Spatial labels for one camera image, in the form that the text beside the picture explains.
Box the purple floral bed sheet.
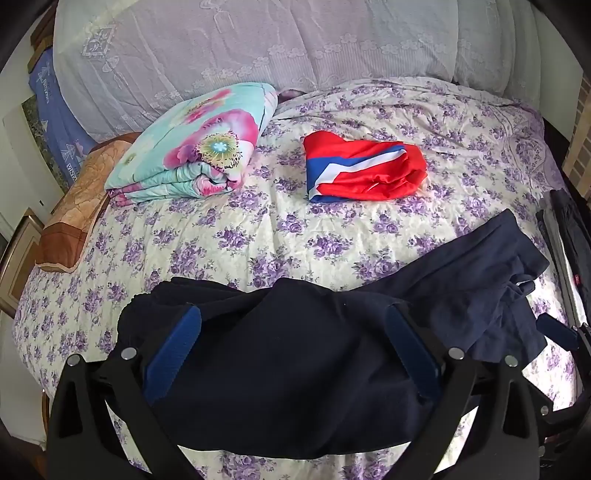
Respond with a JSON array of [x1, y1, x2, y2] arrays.
[[11, 76, 583, 480]]

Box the orange brown pillow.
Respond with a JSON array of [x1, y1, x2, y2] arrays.
[[34, 133, 144, 273]]

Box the dark jeans with red tag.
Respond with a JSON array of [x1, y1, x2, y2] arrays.
[[536, 187, 591, 326]]

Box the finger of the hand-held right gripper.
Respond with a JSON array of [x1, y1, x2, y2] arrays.
[[522, 382, 555, 417], [536, 314, 591, 352]]

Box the blue printed cloth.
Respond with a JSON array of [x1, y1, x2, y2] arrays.
[[28, 48, 99, 180]]

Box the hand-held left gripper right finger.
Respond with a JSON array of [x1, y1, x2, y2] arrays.
[[385, 302, 541, 480]]

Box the folded floral blanket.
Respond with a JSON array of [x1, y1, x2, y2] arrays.
[[104, 82, 279, 206]]

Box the plain white pillow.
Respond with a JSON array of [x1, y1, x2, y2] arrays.
[[454, 0, 542, 108]]

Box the navy blue pants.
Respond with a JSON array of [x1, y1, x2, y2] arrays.
[[115, 208, 551, 462]]

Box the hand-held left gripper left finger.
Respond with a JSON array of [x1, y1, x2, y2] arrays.
[[46, 302, 204, 480]]

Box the red white blue shorts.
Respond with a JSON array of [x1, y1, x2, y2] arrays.
[[302, 130, 428, 204]]

